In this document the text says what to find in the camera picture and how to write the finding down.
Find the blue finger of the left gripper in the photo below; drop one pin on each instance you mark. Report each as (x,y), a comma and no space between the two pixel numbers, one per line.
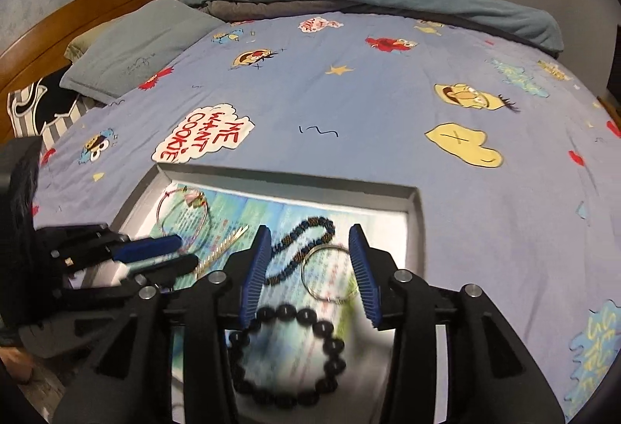
(146,248)
(166,272)

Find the grey folded blanket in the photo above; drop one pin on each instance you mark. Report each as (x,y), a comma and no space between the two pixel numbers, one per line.
(247,11)

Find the wooden headboard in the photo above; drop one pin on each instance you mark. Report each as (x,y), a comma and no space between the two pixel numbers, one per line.
(39,53)

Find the teal folded blanket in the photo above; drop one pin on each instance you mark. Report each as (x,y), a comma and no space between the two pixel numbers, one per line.
(522,24)

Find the black white striped pillow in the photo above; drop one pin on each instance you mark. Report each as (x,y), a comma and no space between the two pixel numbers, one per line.
(45,109)

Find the grey-blue pillow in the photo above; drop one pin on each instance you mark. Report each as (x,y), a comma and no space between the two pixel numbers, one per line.
(136,47)

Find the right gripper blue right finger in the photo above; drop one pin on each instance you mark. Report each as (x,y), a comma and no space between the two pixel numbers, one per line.
(492,377)

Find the person's hand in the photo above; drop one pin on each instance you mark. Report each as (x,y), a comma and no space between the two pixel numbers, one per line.
(18,363)

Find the olive green pillow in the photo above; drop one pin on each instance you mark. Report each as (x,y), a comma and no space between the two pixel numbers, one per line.
(79,45)

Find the thin silver bangle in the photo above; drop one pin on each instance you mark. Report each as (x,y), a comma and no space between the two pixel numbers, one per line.
(327,276)

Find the blue cartoon bedsheet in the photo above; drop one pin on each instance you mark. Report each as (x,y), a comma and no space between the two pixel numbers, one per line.
(517,164)

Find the grey shallow box tray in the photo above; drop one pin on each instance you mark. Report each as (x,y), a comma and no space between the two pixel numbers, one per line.
(271,210)

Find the white pearl strand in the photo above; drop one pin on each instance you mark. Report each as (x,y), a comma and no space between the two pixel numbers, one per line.
(220,250)

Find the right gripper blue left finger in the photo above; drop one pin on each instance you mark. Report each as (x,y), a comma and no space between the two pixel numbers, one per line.
(128,378)

